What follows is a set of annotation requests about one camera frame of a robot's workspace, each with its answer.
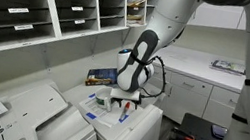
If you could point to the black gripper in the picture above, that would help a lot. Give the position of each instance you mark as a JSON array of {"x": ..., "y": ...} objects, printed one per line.
[{"x": 126, "y": 101}]

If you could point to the red marker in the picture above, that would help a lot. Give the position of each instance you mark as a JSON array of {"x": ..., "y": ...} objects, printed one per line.
[{"x": 124, "y": 112}]

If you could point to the green and white mug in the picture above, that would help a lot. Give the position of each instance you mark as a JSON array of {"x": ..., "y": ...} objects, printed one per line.
[{"x": 103, "y": 103}]

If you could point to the blue tape piece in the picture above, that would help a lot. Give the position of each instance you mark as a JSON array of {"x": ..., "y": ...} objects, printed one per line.
[
  {"x": 92, "y": 95},
  {"x": 91, "y": 116},
  {"x": 125, "y": 119}
]

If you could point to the white paper sheet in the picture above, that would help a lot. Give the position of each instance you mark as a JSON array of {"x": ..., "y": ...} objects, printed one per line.
[{"x": 105, "y": 117}]

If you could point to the dark blue book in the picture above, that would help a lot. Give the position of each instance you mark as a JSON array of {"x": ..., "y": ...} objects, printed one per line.
[{"x": 100, "y": 75}]

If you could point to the white counter base cabinet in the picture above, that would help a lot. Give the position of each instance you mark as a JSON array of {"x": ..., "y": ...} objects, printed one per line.
[{"x": 195, "y": 94}]

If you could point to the white office printer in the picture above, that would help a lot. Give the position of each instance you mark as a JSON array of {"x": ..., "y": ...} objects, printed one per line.
[{"x": 33, "y": 116}]

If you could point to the white slot label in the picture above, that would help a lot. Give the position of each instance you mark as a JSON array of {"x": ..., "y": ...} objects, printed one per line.
[
  {"x": 79, "y": 21},
  {"x": 77, "y": 8},
  {"x": 18, "y": 10},
  {"x": 23, "y": 27}
]

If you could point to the papers in sorter slot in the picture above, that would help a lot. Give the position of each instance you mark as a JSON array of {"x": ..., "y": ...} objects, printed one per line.
[{"x": 136, "y": 1}]

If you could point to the magazine stack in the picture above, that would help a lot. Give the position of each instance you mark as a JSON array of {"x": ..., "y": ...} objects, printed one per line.
[{"x": 228, "y": 67}]

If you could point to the white mail sorter shelf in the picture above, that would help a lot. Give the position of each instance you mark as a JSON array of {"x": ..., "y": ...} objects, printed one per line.
[{"x": 62, "y": 19}]

